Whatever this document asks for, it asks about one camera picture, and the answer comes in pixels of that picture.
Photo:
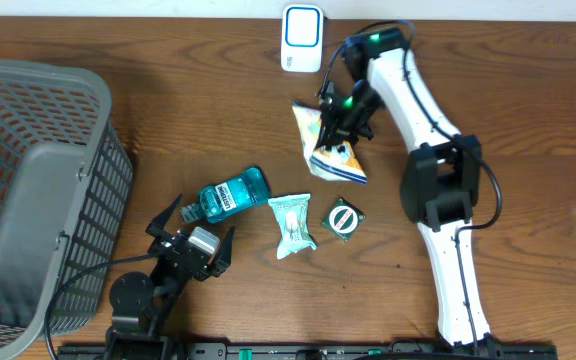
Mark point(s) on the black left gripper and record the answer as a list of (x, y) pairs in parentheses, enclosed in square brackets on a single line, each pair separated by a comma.
[(164, 243)]

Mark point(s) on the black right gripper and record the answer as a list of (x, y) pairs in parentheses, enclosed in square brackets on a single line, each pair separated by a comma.
[(332, 126)]

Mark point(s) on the yellow snack bag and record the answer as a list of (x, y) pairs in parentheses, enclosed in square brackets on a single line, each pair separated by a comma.
[(335, 163)]

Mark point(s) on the green square packet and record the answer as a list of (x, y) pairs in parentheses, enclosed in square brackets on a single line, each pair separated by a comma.
[(343, 220)]

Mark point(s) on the blue mouthwash bottle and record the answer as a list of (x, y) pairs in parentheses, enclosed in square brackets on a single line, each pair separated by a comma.
[(221, 201)]

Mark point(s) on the green wet wipes pack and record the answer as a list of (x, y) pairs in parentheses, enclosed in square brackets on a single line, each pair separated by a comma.
[(291, 212)]

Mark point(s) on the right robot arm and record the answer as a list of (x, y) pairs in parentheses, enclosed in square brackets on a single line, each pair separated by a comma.
[(440, 185)]

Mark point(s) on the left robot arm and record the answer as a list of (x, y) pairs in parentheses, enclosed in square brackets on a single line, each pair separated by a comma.
[(143, 302)]

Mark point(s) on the white barcode scanner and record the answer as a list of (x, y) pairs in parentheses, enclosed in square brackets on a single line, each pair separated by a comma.
[(302, 38)]

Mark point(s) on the grey plastic shopping basket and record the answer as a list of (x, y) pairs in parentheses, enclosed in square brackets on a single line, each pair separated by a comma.
[(64, 183)]

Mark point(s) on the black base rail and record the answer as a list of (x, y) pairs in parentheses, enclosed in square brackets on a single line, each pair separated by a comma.
[(406, 349)]

